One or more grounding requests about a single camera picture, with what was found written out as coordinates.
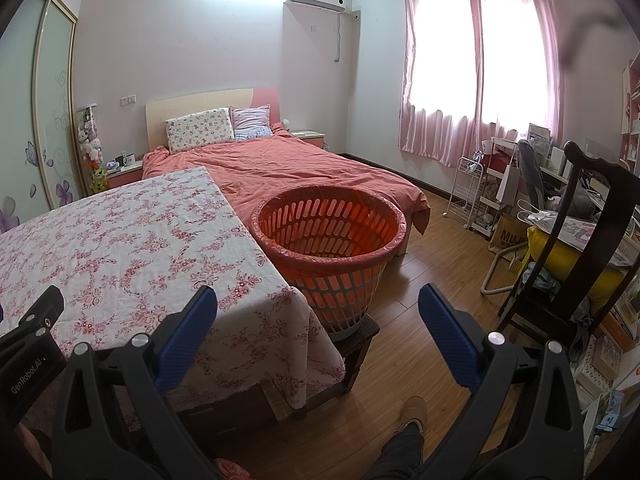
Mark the brown paper bag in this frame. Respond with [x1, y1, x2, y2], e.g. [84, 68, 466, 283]
[489, 212, 531, 257]

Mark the person's foot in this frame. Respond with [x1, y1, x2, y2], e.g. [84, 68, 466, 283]
[399, 396, 429, 436]
[214, 459, 253, 480]

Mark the person's right leg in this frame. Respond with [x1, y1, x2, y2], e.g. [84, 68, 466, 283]
[359, 427, 426, 480]

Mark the white wire rack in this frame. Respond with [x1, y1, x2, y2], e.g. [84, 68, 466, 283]
[446, 155, 483, 231]

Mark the clear tube of plush toys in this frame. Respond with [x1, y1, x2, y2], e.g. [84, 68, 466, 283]
[75, 104, 106, 196]

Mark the pink nightstand with mugs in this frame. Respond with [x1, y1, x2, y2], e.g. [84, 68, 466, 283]
[105, 162, 146, 191]

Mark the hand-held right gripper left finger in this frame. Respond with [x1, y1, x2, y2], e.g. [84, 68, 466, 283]
[50, 285, 221, 480]

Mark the floral pillow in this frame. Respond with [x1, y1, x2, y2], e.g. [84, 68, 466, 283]
[165, 107, 236, 153]

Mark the person's left forearm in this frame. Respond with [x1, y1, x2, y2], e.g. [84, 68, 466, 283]
[0, 395, 63, 480]

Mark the person's right foot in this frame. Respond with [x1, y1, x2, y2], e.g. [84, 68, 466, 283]
[399, 396, 429, 436]

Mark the white and pink bookshelf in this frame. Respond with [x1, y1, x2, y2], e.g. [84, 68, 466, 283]
[620, 57, 640, 137]

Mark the yellow cushion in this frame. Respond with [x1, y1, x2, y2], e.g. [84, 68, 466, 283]
[525, 225, 631, 306]

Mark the bed with coral duvet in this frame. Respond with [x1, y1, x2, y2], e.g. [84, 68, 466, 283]
[141, 135, 431, 256]

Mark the grey office chair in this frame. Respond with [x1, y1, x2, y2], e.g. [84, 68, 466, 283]
[480, 139, 553, 296]

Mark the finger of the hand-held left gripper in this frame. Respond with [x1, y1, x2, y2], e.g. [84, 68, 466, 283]
[0, 285, 66, 356]

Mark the white perforated storage box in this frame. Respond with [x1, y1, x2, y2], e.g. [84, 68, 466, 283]
[574, 335, 627, 397]

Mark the grey cloth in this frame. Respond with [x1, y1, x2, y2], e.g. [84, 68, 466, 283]
[556, 180, 608, 217]

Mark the dark wooden chair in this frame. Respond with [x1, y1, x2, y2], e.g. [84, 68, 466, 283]
[497, 141, 640, 361]

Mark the dark wooden stool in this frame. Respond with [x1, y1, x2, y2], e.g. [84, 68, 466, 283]
[312, 312, 381, 397]

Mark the orange plastic basket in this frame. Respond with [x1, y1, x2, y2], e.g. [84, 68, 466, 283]
[248, 185, 407, 338]

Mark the pink striped pillow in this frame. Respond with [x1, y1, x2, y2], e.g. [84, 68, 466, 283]
[229, 105, 275, 142]

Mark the sliding wardrobe with purple flowers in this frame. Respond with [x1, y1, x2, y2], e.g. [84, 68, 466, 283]
[0, 0, 83, 233]

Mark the white shelf cart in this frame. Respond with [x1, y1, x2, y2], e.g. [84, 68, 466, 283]
[472, 136, 521, 236]

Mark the table with floral cloth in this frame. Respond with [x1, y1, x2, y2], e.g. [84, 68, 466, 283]
[0, 166, 347, 433]

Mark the magazine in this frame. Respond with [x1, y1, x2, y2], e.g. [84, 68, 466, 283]
[557, 219, 632, 267]

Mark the pink curtain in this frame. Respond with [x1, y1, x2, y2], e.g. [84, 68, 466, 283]
[397, 0, 568, 168]

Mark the person's left foot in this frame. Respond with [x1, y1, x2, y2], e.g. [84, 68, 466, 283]
[214, 459, 253, 480]

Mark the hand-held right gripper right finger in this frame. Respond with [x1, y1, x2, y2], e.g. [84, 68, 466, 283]
[417, 283, 586, 480]

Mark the cream and pink headboard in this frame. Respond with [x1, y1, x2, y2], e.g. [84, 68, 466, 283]
[145, 87, 279, 153]

